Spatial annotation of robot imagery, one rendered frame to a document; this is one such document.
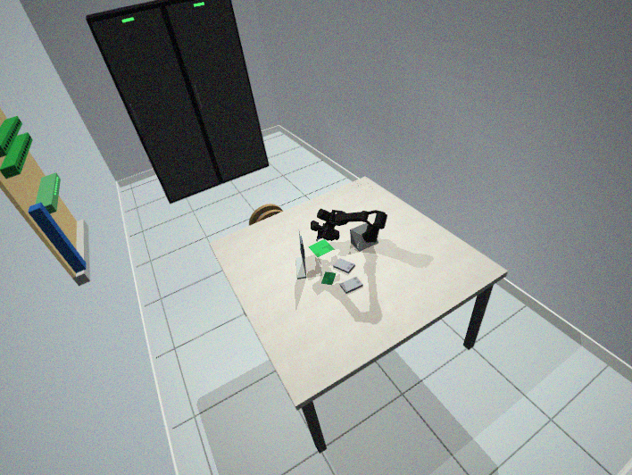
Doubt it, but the green square marking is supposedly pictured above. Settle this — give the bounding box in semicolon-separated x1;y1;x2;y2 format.
308;239;334;257

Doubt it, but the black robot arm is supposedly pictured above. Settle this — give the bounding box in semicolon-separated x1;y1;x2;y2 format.
317;208;387;243

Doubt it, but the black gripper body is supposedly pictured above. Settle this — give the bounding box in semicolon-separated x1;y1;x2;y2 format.
311;221;339;240

